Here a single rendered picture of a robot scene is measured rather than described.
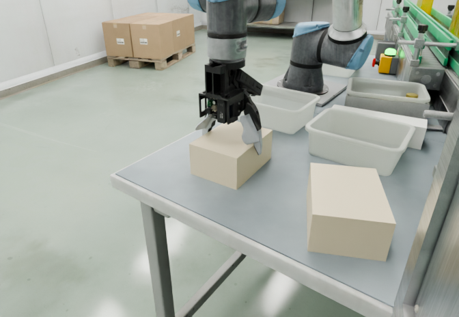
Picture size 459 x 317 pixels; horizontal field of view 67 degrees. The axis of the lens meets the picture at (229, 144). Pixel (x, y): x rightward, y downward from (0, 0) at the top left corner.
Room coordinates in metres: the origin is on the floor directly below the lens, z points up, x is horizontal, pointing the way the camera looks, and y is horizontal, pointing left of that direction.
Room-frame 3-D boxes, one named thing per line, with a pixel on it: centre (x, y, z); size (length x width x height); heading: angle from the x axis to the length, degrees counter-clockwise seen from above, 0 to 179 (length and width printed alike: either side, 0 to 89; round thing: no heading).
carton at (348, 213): (0.49, -0.20, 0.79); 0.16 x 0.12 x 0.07; 169
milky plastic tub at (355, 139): (0.75, -0.31, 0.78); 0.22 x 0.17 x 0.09; 55
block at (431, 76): (1.07, -0.62, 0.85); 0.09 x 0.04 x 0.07; 70
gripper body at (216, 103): (0.67, 0.01, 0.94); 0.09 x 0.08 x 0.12; 148
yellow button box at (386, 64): (1.51, -0.69, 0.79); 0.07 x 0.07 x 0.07; 70
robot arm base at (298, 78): (1.24, -0.27, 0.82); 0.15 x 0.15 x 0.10
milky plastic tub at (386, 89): (1.00, -0.47, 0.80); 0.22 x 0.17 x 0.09; 70
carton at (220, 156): (0.69, -0.01, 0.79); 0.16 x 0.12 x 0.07; 148
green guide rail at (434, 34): (1.91, -0.98, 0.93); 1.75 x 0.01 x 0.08; 160
